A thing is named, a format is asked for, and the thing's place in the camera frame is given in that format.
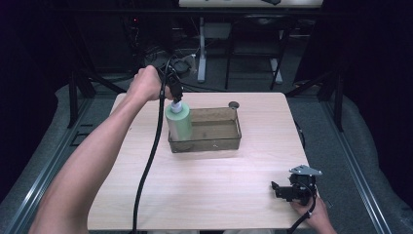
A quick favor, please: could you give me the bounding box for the person's right hand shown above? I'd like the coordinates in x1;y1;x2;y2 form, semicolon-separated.
289;195;329;231

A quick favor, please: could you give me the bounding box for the brown transparent plastic bin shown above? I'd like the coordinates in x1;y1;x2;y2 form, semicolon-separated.
168;106;243;154

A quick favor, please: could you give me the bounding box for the person's left hand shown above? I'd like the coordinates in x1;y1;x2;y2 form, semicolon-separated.
127;64;174;103

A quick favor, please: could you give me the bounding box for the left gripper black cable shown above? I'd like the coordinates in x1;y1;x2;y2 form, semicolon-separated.
131;56;178;234

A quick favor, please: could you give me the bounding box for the grey box under desk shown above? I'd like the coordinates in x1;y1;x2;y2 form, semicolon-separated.
204;21;232;41

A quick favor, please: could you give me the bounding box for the black metal frame stand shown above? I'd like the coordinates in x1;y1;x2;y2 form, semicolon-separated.
285;66;345;133
66;66;129;130

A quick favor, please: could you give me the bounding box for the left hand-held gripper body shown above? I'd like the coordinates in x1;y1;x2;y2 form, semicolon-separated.
155;54;199;102

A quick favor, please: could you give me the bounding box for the white desk leg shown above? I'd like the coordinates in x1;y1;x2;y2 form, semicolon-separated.
269;58;284;83
197;16;207;84

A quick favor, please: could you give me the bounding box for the green pump bottle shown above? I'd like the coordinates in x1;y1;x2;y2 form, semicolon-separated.
164;99;194;142

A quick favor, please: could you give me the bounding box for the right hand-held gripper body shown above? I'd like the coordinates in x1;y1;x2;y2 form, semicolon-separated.
287;164;323;207

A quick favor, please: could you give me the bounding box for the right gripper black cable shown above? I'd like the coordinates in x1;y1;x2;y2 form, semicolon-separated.
286;179;319;234

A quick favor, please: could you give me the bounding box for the white desk top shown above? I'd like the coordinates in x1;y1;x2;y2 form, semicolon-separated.
178;0;325;9

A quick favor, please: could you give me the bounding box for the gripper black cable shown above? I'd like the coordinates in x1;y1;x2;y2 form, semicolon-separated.
131;56;178;234
286;179;319;234

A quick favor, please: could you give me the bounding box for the bundle of floor cables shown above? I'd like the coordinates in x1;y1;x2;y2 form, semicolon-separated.
137;42;228;94

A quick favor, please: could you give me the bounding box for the aluminium floor rail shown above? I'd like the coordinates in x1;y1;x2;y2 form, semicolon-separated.
320;97;394;234
2;97;95;234

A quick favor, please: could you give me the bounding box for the black metal chair frame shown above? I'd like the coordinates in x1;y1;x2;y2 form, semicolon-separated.
224;13;295;92

